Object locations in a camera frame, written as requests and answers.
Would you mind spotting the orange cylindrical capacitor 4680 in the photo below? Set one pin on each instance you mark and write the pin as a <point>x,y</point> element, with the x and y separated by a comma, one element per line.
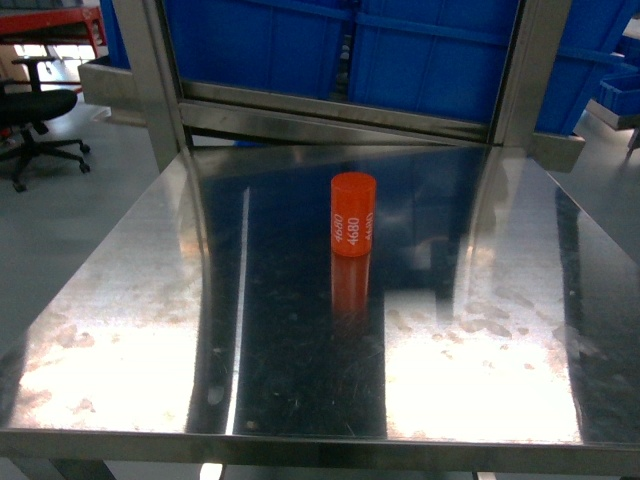
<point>353,197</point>

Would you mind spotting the blue plastic bin left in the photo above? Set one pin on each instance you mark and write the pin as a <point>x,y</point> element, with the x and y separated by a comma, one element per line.
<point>290,47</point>

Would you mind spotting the blue plastic bin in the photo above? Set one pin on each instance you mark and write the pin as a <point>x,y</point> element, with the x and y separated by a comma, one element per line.
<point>290,47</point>
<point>441,58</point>

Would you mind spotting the blue plastic bin right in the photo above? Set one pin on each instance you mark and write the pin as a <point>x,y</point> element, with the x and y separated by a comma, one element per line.
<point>441,58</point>

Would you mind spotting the black office chair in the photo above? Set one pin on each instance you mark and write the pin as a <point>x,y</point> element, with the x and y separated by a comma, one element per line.
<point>30,110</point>

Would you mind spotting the small blue bin far right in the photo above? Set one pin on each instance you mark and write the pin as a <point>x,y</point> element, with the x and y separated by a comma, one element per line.
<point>620,94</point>

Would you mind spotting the stainless steel shelf frame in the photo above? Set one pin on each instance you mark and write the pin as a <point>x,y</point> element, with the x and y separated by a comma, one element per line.
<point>174,110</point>

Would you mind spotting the red metal table frame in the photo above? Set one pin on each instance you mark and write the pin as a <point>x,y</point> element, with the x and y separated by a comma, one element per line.
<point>81,25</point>

